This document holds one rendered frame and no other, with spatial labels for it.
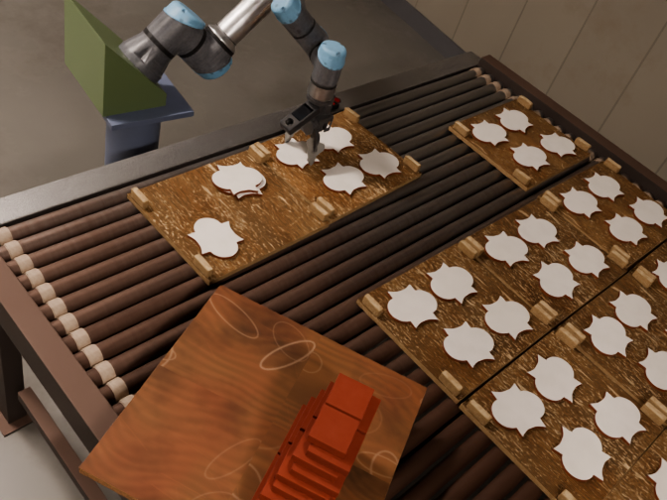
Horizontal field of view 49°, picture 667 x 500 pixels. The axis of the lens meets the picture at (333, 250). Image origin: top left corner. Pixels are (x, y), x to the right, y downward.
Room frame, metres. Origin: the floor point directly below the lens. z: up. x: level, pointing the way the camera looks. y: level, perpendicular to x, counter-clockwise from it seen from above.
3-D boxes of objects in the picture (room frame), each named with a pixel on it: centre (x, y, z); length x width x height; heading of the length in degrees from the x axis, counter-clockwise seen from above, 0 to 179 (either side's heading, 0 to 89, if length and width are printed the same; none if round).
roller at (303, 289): (1.58, -0.19, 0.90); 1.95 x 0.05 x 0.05; 147
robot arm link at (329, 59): (1.74, 0.18, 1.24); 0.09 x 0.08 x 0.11; 34
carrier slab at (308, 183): (1.76, 0.08, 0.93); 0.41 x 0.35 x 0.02; 149
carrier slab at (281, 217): (1.40, 0.29, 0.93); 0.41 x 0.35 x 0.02; 148
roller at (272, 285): (1.61, -0.15, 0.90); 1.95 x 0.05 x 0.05; 147
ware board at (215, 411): (0.76, 0.00, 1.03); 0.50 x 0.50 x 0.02; 82
